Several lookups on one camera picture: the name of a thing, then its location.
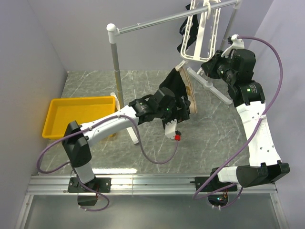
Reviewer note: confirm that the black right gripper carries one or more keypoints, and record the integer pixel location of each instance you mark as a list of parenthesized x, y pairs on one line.
[(209, 67)]

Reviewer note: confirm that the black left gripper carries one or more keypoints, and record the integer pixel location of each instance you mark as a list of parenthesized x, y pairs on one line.
[(182, 114)]

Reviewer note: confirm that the black underwear with beige waistband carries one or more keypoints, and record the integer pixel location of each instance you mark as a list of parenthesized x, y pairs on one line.
[(179, 83)]

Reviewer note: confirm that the white clip hanger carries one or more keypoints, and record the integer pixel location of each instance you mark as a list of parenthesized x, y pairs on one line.
[(203, 49)]

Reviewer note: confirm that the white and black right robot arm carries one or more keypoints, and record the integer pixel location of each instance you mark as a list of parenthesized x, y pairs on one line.
[(265, 165)]

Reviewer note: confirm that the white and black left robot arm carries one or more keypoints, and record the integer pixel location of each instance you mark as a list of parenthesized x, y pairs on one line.
[(79, 138)]

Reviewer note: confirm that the black garment on hanger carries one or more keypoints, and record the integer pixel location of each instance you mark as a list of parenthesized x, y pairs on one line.
[(193, 30)]

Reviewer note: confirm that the yellow plastic tray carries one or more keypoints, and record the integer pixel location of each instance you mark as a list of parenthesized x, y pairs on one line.
[(62, 111)]

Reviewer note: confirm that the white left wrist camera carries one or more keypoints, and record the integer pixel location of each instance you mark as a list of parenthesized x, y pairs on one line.
[(170, 129)]

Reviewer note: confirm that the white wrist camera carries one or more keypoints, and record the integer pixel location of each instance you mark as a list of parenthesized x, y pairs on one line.
[(235, 44), (170, 129)]

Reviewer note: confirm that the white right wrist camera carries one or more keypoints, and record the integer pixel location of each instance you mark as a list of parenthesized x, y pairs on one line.
[(235, 44)]

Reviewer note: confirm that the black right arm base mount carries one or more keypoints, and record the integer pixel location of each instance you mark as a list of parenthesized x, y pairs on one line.
[(212, 185)]

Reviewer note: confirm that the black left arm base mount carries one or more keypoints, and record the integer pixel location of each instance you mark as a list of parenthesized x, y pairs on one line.
[(98, 184)]

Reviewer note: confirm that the aluminium rail frame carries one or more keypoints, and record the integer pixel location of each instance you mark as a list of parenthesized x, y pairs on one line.
[(148, 196)]

